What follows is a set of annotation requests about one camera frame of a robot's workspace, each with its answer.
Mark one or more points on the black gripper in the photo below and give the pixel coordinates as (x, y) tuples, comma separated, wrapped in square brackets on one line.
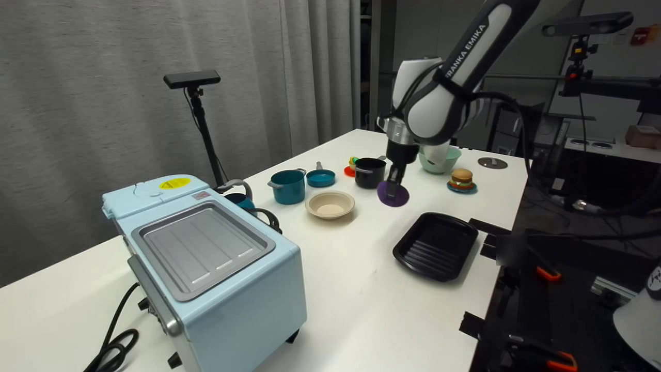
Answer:
[(402, 153)]

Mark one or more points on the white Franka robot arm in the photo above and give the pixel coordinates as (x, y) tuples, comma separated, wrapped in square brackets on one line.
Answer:
[(447, 74)]

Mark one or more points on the toy burger on teal plate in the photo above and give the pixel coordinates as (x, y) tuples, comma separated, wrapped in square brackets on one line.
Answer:
[(461, 181)]

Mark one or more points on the white dome shaped object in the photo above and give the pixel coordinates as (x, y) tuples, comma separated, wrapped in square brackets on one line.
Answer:
[(640, 323)]

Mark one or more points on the mint green bowl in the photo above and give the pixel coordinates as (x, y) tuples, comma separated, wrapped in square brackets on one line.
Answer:
[(438, 159)]

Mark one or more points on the green yellow toy vegetable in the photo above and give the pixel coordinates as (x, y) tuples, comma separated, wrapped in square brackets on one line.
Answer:
[(354, 162)]

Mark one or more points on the red toy vegetable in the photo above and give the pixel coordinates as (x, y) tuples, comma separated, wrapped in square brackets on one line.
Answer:
[(349, 172)]

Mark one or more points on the white bowl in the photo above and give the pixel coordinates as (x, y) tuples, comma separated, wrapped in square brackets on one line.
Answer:
[(331, 206)]

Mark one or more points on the black ridged baking tray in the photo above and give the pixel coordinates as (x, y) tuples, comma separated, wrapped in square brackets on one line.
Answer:
[(434, 246)]

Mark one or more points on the teal toy kettle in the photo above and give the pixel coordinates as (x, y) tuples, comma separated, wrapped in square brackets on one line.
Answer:
[(240, 201)]

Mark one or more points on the light blue toaster oven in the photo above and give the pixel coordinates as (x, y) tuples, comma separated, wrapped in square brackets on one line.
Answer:
[(207, 275)]

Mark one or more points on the grey curtain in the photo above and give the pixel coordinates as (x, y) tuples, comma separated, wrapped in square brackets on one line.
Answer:
[(83, 89)]

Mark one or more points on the black table edge bracket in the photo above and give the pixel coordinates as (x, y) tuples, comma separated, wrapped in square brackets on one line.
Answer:
[(492, 239), (473, 323)]

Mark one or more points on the black camera on pole stand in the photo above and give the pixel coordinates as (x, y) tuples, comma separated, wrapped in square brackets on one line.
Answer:
[(192, 80)]

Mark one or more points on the black camera on tripod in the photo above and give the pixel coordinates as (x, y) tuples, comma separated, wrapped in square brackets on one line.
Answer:
[(588, 23)]

